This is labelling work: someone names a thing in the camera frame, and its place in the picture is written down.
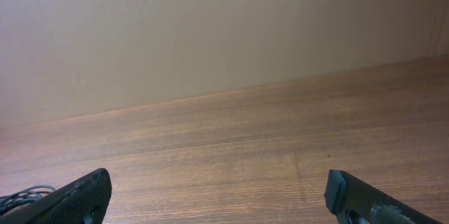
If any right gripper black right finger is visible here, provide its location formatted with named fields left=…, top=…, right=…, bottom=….
left=324, top=169, right=440, bottom=224

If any black USB-A cable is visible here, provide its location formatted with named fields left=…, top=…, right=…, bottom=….
left=0, top=185, right=56, bottom=215

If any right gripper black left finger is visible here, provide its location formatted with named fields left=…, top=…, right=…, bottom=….
left=1, top=168, right=112, bottom=224

